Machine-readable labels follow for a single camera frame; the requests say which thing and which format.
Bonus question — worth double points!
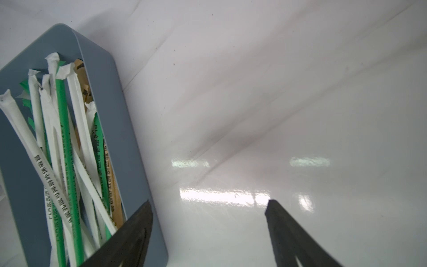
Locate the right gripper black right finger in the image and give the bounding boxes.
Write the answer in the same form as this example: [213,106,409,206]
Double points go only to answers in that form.
[265,199,341,267]

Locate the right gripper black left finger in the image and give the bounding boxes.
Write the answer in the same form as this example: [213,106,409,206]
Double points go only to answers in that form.
[82,201,153,267]

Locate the brown paper straw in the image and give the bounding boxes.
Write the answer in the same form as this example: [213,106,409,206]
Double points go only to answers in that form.
[74,59,123,229]

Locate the green straw group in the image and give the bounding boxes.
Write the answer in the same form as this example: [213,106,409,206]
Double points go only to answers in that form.
[92,111,112,240]
[55,74,85,267]

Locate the blue-grey storage tray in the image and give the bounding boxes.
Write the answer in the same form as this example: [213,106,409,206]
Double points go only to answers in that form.
[1,24,153,267]

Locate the white straw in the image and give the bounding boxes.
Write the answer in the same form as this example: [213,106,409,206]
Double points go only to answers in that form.
[56,62,111,249]
[1,89,73,235]

